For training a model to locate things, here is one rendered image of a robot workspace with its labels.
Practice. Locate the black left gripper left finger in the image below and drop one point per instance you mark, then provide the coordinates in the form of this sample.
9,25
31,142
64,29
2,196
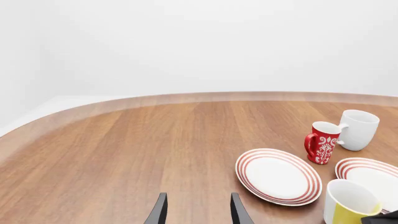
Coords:
158,212

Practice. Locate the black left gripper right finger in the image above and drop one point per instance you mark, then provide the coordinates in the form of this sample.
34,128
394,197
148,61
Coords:
239,213

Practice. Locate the white plate with red rings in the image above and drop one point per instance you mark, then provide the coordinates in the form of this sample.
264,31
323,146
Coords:
373,179
276,177

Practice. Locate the yellow and white mug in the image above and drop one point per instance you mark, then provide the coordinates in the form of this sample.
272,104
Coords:
345,200

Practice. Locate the plain white mug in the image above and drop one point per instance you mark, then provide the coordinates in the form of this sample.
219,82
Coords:
357,133

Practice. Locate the red mug with white pattern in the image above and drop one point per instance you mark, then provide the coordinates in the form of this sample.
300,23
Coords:
325,147

